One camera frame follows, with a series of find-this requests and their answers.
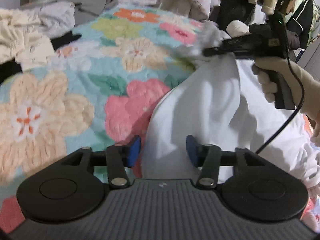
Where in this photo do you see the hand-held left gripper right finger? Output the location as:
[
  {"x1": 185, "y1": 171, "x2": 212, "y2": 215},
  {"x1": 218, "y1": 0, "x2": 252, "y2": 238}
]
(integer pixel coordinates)
[{"x1": 186, "y1": 134, "x2": 265, "y2": 189}]

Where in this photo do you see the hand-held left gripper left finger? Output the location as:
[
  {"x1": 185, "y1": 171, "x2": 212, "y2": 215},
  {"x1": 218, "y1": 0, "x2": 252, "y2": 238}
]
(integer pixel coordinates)
[{"x1": 60, "y1": 134, "x2": 142, "y2": 189}]

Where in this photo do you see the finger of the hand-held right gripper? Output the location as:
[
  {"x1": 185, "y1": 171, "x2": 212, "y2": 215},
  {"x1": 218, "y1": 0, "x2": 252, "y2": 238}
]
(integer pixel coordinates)
[{"x1": 202, "y1": 36, "x2": 253, "y2": 58}]

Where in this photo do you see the white sweatshirt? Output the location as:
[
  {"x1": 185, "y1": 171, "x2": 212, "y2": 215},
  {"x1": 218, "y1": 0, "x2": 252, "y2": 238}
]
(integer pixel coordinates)
[{"x1": 141, "y1": 21, "x2": 320, "y2": 188}]

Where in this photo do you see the person's right forearm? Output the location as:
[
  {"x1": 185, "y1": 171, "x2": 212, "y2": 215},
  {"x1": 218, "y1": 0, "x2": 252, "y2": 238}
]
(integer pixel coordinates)
[{"x1": 300, "y1": 72, "x2": 320, "y2": 145}]

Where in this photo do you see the person's right hand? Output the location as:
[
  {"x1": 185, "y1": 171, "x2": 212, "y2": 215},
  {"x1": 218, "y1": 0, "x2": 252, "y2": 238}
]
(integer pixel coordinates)
[{"x1": 252, "y1": 56, "x2": 305, "y2": 105}]

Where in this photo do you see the cream fleece cloth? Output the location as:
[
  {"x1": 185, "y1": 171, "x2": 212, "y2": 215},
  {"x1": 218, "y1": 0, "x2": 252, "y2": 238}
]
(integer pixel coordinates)
[{"x1": 160, "y1": 0, "x2": 210, "y2": 22}]

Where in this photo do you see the floral bedsheet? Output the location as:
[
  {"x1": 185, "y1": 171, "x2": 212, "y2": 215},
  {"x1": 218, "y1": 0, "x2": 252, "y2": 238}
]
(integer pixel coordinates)
[{"x1": 0, "y1": 4, "x2": 320, "y2": 233}]

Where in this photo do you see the black cloth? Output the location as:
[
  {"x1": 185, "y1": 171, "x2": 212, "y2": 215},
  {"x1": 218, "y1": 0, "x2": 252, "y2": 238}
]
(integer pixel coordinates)
[{"x1": 0, "y1": 32, "x2": 83, "y2": 85}]

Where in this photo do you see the light grey garment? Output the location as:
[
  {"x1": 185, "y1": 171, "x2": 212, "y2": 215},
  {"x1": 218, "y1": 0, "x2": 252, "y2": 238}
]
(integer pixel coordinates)
[{"x1": 37, "y1": 1, "x2": 77, "y2": 33}]

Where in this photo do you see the cream patterned garment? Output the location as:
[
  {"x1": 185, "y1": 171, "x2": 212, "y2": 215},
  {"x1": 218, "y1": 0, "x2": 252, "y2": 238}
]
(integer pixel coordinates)
[{"x1": 0, "y1": 10, "x2": 57, "y2": 72}]

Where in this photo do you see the black cable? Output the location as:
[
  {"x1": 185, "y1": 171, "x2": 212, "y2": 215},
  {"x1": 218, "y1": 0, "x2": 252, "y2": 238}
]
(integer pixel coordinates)
[{"x1": 255, "y1": 7, "x2": 306, "y2": 154}]

